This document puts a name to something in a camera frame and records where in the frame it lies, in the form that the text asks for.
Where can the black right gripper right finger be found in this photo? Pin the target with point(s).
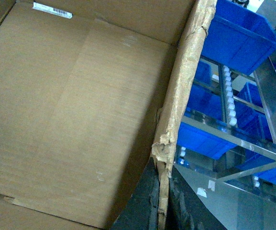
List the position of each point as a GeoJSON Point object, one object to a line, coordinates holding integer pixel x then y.
{"type": "Point", "coordinates": [185, 209]}

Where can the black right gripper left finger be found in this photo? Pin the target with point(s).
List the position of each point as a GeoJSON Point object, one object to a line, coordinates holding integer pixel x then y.
{"type": "Point", "coordinates": [141, 211]}

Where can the large cardboard box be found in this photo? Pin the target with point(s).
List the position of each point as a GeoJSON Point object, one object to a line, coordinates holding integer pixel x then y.
{"type": "Point", "coordinates": [86, 102]}

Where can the stainless steel shelf rack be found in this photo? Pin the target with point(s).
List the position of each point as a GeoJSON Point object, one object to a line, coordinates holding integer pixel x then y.
{"type": "Point", "coordinates": [239, 188]}

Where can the blue plastic bin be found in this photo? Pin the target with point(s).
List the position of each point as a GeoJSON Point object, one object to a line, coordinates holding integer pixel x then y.
{"type": "Point", "coordinates": [239, 38]}
{"type": "Point", "coordinates": [197, 140]}

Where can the blue plastic bin upper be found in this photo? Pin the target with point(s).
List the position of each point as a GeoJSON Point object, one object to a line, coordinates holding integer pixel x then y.
{"type": "Point", "coordinates": [239, 38]}

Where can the white barcode label strip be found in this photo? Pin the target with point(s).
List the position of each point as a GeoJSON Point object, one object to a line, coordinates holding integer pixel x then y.
{"type": "Point", "coordinates": [51, 10]}

